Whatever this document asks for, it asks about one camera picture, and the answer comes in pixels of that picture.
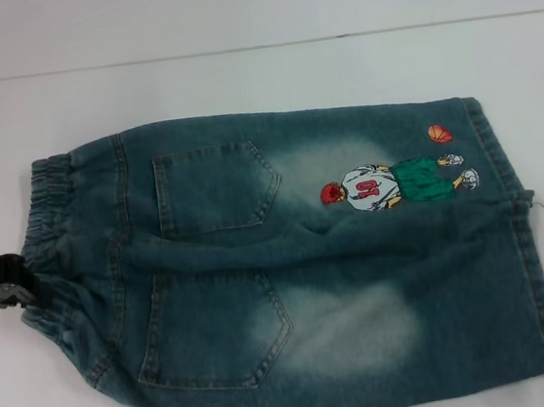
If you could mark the blue denim shorts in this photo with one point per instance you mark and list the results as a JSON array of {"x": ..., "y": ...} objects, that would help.
[{"x": 359, "y": 277}]

